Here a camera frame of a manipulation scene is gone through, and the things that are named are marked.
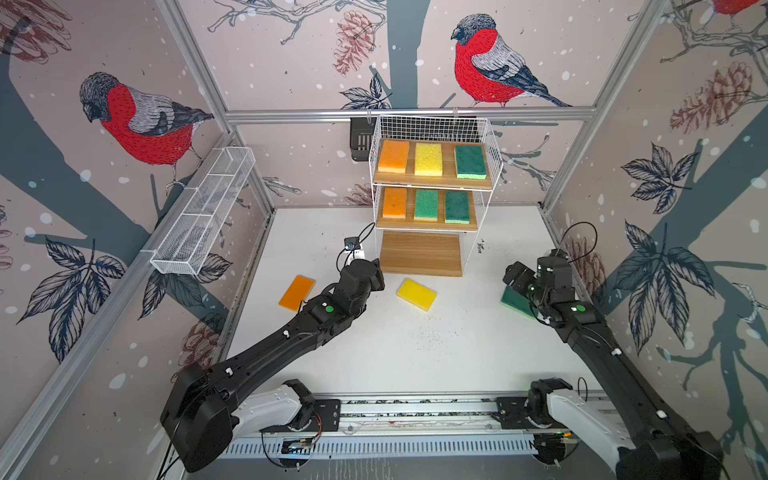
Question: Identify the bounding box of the dark green sponge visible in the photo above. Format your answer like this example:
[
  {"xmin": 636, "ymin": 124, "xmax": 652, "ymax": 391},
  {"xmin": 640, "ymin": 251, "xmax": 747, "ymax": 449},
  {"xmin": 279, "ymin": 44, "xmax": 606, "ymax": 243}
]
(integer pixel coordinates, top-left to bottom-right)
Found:
[
  {"xmin": 445, "ymin": 191, "xmax": 470, "ymax": 225},
  {"xmin": 500, "ymin": 286, "xmax": 537, "ymax": 319}
]

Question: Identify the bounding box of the yellow sponge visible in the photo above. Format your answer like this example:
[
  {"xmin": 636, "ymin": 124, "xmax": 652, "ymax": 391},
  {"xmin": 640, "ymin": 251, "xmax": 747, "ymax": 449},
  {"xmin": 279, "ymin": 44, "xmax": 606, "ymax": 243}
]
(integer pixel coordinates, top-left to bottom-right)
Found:
[
  {"xmin": 397, "ymin": 278, "xmax": 437, "ymax": 312},
  {"xmin": 414, "ymin": 143, "xmax": 443, "ymax": 177}
]

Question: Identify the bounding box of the orange sponge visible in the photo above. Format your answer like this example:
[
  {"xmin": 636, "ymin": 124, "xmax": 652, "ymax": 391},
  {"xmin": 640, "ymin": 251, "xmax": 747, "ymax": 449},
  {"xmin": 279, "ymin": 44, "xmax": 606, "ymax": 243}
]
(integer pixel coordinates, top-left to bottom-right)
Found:
[
  {"xmin": 382, "ymin": 187, "xmax": 408, "ymax": 220},
  {"xmin": 378, "ymin": 139, "xmax": 410, "ymax": 174},
  {"xmin": 278, "ymin": 275, "xmax": 315, "ymax": 312}
]

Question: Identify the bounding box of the dark green sponge front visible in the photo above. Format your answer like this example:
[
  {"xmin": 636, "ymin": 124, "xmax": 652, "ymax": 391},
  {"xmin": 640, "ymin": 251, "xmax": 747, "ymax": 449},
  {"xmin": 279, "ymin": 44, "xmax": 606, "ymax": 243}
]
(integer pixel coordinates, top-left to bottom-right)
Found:
[{"xmin": 445, "ymin": 191, "xmax": 470, "ymax": 225}]

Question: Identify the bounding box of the light green sponge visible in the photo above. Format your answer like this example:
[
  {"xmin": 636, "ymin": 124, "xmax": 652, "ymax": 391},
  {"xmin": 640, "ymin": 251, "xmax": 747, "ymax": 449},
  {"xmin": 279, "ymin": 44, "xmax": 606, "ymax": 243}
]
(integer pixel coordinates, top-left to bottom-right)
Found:
[{"xmin": 414, "ymin": 189, "xmax": 439, "ymax": 222}]

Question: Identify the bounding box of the dark green sponge carried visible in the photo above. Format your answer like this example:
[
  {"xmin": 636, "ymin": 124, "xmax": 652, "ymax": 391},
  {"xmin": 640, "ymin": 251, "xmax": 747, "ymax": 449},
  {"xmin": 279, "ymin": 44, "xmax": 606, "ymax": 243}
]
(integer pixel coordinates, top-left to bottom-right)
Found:
[{"xmin": 454, "ymin": 145, "xmax": 487, "ymax": 180}]

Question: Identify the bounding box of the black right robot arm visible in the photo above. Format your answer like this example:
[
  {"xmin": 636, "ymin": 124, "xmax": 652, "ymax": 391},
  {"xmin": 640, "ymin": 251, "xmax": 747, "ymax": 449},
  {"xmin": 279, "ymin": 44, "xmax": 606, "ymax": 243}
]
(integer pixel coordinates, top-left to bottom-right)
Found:
[{"xmin": 502, "ymin": 249, "xmax": 727, "ymax": 479}]

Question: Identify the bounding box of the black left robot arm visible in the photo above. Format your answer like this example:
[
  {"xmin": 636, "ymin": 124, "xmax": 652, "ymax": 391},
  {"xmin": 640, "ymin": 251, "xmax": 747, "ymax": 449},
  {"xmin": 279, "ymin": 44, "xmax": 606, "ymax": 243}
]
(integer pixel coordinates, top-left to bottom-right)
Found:
[{"xmin": 160, "ymin": 259, "xmax": 385, "ymax": 473}]

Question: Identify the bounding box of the middle wooden shelf board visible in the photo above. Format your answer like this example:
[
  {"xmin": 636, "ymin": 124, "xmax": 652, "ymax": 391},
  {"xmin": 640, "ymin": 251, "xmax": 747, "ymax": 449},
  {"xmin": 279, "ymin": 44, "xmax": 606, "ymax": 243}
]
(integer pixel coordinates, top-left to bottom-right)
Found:
[{"xmin": 374, "ymin": 186, "xmax": 478, "ymax": 232}]

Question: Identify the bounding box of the black box behind shelf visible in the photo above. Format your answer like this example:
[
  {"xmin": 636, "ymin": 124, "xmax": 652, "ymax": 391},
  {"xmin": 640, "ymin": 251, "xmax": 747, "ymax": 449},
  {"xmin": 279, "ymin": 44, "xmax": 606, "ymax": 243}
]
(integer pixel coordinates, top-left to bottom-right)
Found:
[{"xmin": 349, "ymin": 117, "xmax": 376, "ymax": 162}]

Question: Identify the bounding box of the perforated metal vent strip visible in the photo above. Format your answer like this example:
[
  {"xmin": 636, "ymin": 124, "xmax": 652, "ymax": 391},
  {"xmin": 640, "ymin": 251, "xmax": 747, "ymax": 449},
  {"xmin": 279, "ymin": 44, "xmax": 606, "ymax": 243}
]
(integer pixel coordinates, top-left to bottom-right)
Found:
[{"xmin": 219, "ymin": 433, "xmax": 538, "ymax": 460}]

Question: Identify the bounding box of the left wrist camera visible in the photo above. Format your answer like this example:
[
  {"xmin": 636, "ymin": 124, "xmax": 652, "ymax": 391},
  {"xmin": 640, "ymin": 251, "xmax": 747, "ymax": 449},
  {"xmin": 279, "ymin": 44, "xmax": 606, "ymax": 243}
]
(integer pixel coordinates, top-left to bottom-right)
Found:
[{"xmin": 344, "ymin": 236, "xmax": 365, "ymax": 264}]

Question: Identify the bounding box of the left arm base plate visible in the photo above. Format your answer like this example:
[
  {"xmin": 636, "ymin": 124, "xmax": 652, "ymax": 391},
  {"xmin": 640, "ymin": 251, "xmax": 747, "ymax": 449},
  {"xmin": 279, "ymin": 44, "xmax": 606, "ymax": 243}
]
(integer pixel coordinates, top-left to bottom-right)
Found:
[{"xmin": 279, "ymin": 399, "xmax": 341, "ymax": 433}]

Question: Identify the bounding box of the aluminium mounting rail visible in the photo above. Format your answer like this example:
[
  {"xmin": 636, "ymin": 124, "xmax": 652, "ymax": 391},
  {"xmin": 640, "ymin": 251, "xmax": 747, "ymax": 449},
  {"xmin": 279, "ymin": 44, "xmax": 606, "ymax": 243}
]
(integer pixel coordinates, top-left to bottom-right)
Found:
[{"xmin": 161, "ymin": 392, "xmax": 667, "ymax": 436}]

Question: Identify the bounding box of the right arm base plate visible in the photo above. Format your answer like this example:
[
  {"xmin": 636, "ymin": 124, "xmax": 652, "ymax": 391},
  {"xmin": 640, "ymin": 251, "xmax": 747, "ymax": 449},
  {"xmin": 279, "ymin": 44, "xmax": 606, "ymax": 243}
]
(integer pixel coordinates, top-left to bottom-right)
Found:
[{"xmin": 490, "ymin": 396, "xmax": 568, "ymax": 432}]

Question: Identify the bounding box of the white wire three-tier shelf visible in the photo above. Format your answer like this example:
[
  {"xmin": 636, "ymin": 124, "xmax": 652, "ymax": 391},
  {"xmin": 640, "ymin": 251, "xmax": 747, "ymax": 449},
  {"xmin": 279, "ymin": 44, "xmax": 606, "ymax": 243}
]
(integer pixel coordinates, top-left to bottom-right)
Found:
[{"xmin": 369, "ymin": 115, "xmax": 502, "ymax": 277}]

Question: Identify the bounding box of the white wire wall basket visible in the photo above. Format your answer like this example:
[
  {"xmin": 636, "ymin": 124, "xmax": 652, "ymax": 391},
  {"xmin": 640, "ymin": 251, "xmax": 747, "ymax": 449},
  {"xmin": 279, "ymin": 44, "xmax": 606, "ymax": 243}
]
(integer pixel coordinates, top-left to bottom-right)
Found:
[{"xmin": 150, "ymin": 146, "xmax": 255, "ymax": 275}]

